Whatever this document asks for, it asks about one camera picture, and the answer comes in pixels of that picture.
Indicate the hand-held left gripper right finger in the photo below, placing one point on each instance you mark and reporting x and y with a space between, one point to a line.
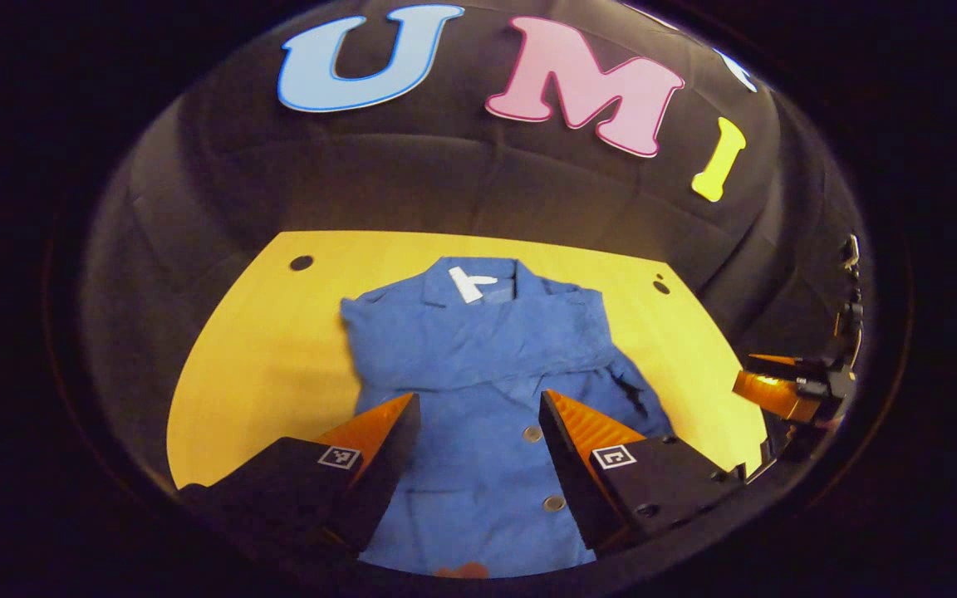
578 482

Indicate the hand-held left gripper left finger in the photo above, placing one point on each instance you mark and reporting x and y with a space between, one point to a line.
379 482

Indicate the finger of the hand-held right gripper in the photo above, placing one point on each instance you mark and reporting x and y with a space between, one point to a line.
765 389
777 361

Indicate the blue button shirt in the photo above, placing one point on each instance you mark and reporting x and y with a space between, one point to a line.
478 357

